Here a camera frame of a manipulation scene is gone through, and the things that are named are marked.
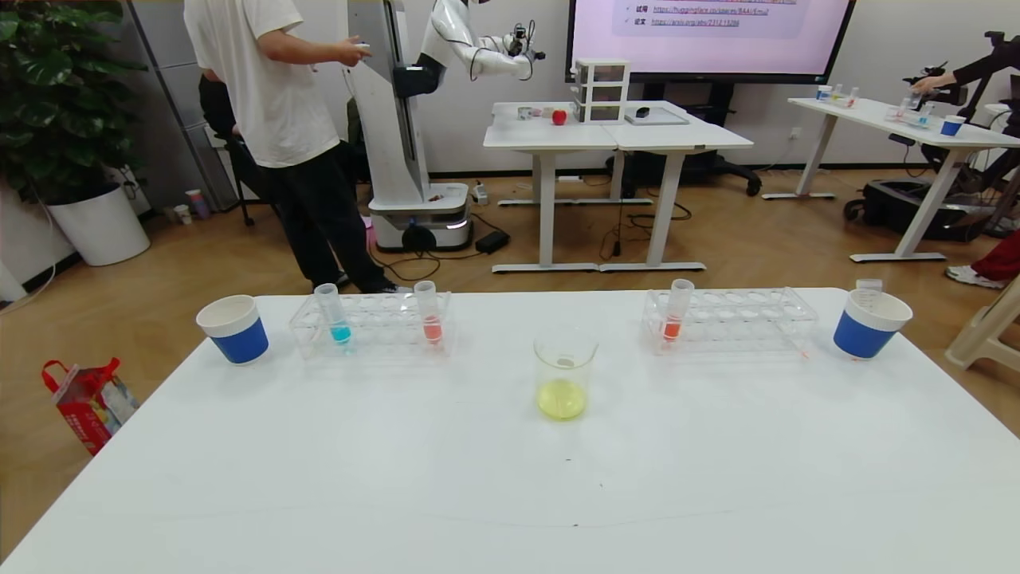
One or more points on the long white desk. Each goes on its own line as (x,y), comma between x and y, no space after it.
(876,115)

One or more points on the small blue paper cup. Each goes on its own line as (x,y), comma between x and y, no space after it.
(951,127)

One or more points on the black camera rig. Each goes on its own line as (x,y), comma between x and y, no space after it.
(936,88)

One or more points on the white humanoid robot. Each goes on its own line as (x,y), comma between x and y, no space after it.
(394,159)

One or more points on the test tube with blue liquid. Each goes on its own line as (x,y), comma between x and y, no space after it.
(335,315)

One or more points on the blue white paper cup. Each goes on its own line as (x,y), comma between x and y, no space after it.
(239,339)
(865,335)

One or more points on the test tube with yellow liquid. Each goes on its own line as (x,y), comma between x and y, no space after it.
(868,285)

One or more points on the large wall display screen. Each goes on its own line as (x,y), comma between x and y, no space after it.
(701,48)

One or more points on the grey tablet pad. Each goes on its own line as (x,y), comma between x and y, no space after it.
(661,118)

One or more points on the green plant in white pot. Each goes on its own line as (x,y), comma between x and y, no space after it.
(100,227)

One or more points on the clear glass beaker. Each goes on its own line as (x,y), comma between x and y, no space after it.
(562,399)

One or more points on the person in white t-shirt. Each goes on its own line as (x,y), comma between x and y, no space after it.
(271,88)

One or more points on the white standing desk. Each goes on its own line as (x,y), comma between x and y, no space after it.
(677,137)
(542,135)

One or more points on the test tube with red liquid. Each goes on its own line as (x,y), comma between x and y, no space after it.
(676,319)
(430,323)

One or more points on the black tripod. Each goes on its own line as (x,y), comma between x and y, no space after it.
(996,44)

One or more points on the clear acrylic test tube rack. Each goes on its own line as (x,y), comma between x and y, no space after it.
(382,328)
(733,323)

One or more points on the black wheeled robot base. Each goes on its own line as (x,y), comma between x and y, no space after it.
(900,207)

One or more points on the white mini drawer unit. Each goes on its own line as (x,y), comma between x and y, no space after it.
(602,92)

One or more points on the small white drink cup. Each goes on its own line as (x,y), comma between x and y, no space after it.
(182,215)

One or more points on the person in red trousers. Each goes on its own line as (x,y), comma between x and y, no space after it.
(996,263)

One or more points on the red paper shopping bag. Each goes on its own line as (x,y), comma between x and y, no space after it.
(88,406)

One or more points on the black screen stand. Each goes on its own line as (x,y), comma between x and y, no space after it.
(717,167)

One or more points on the seated person in black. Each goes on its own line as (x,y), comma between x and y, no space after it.
(213,104)

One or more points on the black power adapter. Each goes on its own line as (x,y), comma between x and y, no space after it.
(492,241)

